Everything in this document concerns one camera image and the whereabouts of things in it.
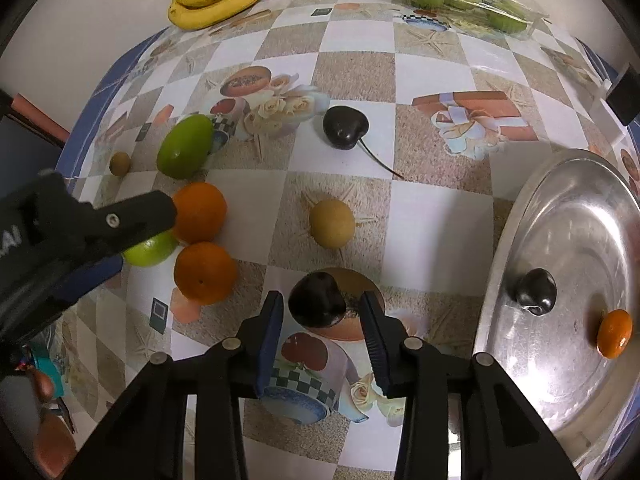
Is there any green round jujube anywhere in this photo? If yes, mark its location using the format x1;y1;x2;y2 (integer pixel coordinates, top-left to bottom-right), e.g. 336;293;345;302
122;231;179;268

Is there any orange tangerine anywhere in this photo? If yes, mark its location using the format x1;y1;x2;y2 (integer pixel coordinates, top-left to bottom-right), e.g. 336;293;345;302
174;242;239;306
172;182;228;244

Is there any brown round longan fruit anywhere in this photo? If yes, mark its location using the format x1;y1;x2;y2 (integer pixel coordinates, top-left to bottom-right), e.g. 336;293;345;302
309;200;356;249

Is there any person's left hand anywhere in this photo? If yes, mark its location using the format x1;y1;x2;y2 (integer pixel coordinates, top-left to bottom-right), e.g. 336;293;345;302
27;368;77;479

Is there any small brown longan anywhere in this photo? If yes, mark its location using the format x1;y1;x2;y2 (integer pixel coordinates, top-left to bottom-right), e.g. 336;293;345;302
108;152;131;178

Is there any green oval jujube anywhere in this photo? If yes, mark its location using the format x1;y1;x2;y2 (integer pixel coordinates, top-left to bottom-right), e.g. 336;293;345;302
156;114;214;180

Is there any dark cherry in tray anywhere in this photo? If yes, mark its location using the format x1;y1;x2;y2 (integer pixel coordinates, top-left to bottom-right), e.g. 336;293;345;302
514;268;558;316

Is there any small orange in tray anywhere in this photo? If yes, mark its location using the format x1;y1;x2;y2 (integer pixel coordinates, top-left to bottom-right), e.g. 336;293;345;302
597;309;634;360

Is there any round silver metal tray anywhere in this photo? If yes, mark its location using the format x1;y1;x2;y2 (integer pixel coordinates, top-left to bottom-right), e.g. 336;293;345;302
474;150;639;470

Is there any checkered printed tablecloth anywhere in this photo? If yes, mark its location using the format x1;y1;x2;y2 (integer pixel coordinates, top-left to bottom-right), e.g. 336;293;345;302
54;0;640;480

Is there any dark cherry with stem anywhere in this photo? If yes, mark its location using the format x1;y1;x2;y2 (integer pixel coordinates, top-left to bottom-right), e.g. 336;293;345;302
322;105;405;180

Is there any black power adapter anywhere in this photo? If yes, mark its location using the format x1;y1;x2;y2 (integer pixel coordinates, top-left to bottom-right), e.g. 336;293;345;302
605;64;640;126

